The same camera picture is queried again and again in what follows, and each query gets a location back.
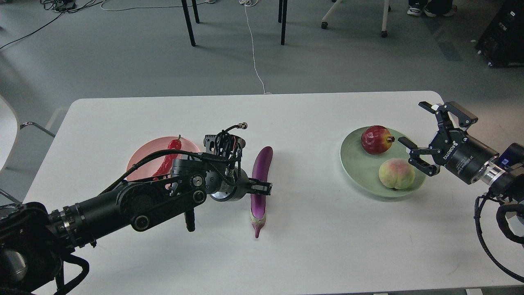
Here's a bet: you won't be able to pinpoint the red chili pepper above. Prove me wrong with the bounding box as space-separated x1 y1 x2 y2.
152 134 182 181

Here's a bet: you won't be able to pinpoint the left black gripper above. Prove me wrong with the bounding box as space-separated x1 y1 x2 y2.
205 168 273 202

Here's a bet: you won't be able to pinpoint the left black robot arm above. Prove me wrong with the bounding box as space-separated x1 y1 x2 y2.
0 123 273 295

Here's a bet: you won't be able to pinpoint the purple eggplant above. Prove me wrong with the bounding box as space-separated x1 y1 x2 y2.
250 146 273 239

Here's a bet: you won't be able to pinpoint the black equipment case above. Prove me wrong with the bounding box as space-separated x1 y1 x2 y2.
475 0 524 68

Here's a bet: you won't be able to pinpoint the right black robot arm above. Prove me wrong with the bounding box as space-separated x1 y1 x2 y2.
398 101 524 282

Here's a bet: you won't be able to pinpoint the green pink peach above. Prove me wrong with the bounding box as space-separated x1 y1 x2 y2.
378 158 415 190

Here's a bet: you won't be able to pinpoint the black table legs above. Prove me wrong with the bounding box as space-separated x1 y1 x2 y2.
181 0 288 47

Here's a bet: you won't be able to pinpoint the person's shoes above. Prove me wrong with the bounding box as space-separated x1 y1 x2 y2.
407 0 457 17

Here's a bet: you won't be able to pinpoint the black floor cables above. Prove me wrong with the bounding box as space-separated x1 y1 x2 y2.
0 0 103 50

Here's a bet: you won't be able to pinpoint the green plate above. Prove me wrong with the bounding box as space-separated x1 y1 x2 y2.
339 126 426 199

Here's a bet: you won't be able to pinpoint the white chair left edge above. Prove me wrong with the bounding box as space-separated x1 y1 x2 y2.
0 95 56 207

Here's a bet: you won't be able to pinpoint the white floor cable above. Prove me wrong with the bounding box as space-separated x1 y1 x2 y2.
239 0 272 95

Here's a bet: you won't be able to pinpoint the white rolling chair base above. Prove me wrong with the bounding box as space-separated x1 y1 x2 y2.
319 0 391 39

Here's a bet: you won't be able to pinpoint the pink plate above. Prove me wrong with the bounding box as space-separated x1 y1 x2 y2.
126 136 202 182

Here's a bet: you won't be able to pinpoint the red pomegranate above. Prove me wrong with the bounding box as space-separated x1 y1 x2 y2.
361 125 395 155

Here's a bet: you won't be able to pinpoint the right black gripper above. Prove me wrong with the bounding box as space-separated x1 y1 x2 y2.
398 101 499 184

